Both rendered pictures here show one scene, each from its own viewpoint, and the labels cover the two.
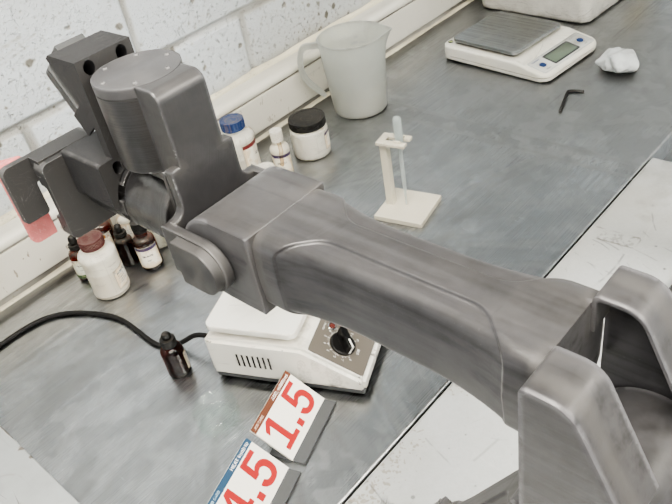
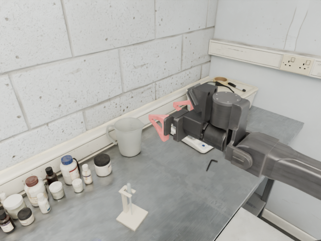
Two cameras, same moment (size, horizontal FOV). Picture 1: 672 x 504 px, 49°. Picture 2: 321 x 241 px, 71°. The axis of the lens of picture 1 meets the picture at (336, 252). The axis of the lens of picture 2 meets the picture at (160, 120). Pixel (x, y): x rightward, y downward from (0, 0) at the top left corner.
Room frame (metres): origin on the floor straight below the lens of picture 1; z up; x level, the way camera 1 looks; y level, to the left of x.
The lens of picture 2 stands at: (0.43, -0.18, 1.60)
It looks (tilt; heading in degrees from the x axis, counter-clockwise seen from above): 32 degrees down; 355
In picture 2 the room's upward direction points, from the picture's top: straight up
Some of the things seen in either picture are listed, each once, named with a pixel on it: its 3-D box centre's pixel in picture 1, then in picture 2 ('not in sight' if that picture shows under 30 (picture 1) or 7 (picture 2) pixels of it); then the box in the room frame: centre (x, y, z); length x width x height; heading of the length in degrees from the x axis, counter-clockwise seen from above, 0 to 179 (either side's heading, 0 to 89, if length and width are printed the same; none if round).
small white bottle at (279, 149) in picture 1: (280, 152); (86, 173); (1.11, 0.06, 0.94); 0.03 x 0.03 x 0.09
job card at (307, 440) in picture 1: (294, 416); not in sight; (0.55, 0.08, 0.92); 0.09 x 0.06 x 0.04; 150
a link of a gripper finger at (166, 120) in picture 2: not in sight; (165, 121); (0.91, -0.23, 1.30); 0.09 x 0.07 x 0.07; 42
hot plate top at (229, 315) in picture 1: (266, 299); not in sight; (0.69, 0.10, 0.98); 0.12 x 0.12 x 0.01; 66
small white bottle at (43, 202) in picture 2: not in sight; (43, 202); (0.98, 0.19, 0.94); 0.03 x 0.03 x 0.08
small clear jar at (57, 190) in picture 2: not in sight; (57, 190); (1.05, 0.16, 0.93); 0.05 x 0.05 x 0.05
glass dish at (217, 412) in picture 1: (216, 412); not in sight; (0.59, 0.18, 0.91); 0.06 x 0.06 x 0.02
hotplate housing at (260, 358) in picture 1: (292, 326); not in sight; (0.68, 0.07, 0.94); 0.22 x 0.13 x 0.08; 66
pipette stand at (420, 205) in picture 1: (404, 175); (131, 204); (0.93, -0.12, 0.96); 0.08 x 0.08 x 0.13; 54
